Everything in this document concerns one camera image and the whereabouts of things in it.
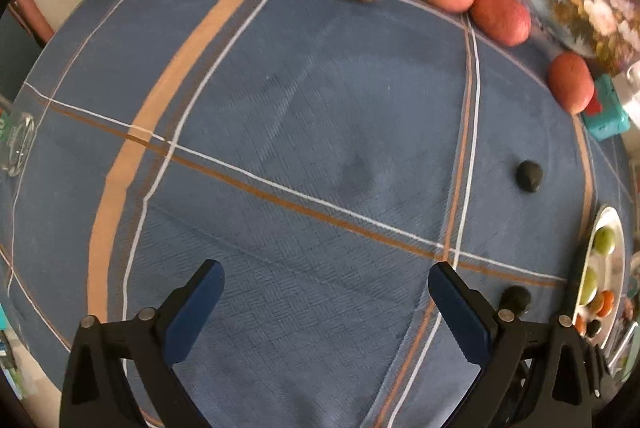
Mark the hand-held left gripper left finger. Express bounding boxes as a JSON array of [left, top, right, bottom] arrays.
[[59, 259, 226, 428]]

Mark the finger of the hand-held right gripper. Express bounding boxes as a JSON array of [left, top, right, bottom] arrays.
[[580, 339, 620, 414]]

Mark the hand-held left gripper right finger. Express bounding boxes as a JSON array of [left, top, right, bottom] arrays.
[[427, 261, 598, 428]]

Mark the green mango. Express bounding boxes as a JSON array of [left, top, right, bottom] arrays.
[[592, 227, 617, 256], [580, 267, 599, 306]]

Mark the round steel plate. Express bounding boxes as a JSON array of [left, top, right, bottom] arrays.
[[571, 204, 627, 350]]

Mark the blue plaid tablecloth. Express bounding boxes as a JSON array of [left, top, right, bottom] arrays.
[[0, 0, 640, 428]]

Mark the glass mug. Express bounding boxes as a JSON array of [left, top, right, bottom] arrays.
[[0, 95, 37, 177]]

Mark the teal box with red label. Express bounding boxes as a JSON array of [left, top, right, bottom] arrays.
[[580, 74, 631, 140]]

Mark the reddish curved bar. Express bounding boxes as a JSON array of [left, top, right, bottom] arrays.
[[12, 0, 56, 46]]

